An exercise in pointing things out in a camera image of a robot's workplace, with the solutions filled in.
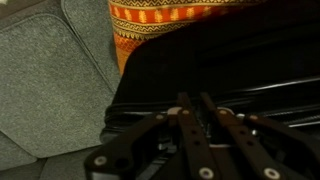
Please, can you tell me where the black wheeled suitcase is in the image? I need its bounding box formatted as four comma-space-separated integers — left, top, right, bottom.
99, 0, 320, 180

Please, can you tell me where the grey fabric sofa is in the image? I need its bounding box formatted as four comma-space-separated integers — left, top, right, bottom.
0, 0, 123, 180

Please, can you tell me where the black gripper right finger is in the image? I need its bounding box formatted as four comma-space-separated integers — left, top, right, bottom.
199, 92, 320, 180

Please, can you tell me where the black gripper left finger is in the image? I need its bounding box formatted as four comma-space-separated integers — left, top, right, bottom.
83, 92, 218, 180

